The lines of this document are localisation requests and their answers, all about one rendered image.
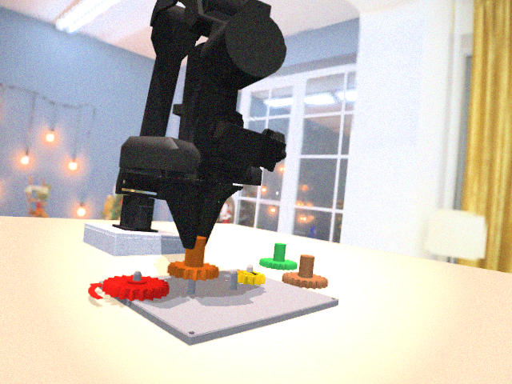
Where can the red curved arrow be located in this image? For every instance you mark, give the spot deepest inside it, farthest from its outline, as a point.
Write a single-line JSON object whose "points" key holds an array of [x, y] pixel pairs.
{"points": [[91, 291]]}

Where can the yellow gear with black stripe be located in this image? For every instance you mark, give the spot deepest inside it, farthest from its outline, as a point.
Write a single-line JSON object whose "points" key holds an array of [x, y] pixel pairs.
{"points": [[250, 278]]}

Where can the green gear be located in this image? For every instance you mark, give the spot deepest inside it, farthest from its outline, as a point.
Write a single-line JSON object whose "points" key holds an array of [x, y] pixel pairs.
{"points": [[279, 262]]}

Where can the orange gear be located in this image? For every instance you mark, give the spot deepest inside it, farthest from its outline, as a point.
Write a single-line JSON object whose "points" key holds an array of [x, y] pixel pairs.
{"points": [[305, 277], [194, 267]]}

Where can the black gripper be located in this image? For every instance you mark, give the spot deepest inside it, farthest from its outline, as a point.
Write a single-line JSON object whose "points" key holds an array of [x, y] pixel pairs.
{"points": [[195, 186]]}

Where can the red gear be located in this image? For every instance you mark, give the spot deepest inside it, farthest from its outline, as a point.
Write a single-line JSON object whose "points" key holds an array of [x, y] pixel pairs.
{"points": [[125, 287]]}

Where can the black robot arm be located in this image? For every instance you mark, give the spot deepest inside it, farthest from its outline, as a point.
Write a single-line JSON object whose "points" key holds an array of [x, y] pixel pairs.
{"points": [[244, 46]]}

